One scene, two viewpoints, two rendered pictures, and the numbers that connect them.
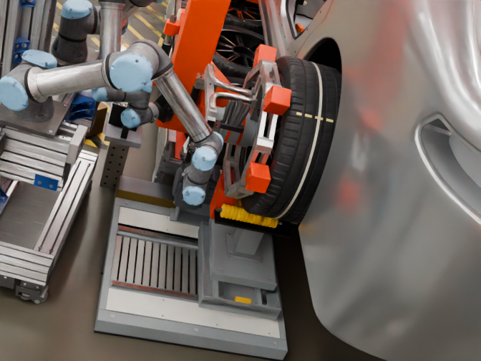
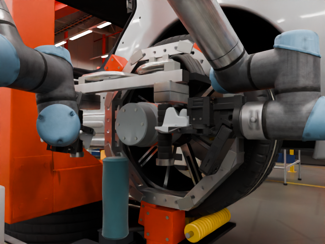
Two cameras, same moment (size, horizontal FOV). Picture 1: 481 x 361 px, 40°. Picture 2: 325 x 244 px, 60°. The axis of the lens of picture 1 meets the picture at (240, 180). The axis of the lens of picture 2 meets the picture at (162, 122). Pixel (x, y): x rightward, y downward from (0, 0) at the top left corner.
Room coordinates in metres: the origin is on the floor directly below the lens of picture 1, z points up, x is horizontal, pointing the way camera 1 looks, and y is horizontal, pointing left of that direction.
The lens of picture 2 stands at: (1.58, 0.65, 0.83)
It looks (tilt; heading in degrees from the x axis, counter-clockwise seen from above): 2 degrees up; 322
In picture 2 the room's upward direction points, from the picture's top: straight up
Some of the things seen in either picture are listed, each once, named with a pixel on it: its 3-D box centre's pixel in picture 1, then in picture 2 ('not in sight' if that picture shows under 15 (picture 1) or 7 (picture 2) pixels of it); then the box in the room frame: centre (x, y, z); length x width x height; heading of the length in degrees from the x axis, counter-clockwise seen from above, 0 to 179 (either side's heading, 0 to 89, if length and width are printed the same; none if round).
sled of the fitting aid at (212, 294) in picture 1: (237, 268); not in sight; (2.35, -0.14, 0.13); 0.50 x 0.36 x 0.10; 16
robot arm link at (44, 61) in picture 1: (37, 71); not in sight; (1.95, 0.79, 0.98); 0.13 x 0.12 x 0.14; 1
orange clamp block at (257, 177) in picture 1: (257, 177); not in sight; (2.04, -0.05, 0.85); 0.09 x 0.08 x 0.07; 16
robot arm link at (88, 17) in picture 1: (76, 18); not in sight; (2.45, 0.87, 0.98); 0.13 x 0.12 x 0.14; 129
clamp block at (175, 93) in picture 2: (207, 126); (171, 93); (2.13, 0.19, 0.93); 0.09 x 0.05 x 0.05; 106
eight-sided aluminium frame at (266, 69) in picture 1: (250, 130); (164, 125); (2.35, 0.04, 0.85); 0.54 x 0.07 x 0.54; 16
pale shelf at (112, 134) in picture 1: (126, 117); not in sight; (2.74, 0.64, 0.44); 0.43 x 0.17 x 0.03; 16
